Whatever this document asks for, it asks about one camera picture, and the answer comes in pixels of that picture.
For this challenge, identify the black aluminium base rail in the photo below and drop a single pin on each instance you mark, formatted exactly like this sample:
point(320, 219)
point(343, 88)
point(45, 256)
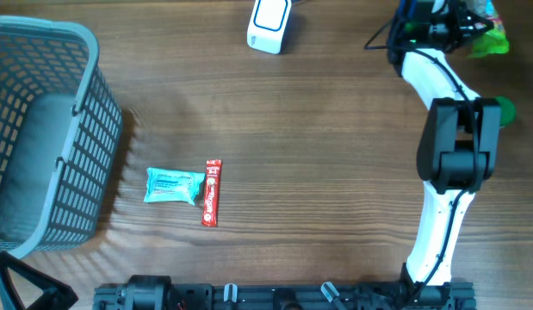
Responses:
point(160, 292)

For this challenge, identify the grey plastic basket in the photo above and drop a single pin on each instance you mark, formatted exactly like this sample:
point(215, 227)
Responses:
point(60, 126)

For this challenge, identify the green candy bag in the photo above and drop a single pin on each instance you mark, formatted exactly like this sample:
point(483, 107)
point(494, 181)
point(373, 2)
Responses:
point(494, 41)

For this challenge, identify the white barcode scanner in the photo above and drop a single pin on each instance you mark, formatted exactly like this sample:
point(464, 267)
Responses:
point(267, 25)

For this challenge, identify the teal tissue pack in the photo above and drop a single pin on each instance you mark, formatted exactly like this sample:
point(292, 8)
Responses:
point(173, 185)

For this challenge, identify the red coffee stick sachet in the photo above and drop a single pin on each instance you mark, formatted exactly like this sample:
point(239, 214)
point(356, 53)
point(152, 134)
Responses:
point(211, 195)

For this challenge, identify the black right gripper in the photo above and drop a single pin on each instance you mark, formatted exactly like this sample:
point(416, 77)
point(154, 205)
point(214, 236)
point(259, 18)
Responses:
point(463, 27)

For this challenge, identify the green lid jar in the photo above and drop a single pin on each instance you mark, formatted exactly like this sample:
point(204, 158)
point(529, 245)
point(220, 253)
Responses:
point(508, 111)

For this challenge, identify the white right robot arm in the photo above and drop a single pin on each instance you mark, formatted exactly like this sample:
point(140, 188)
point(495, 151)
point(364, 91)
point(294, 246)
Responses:
point(457, 149)

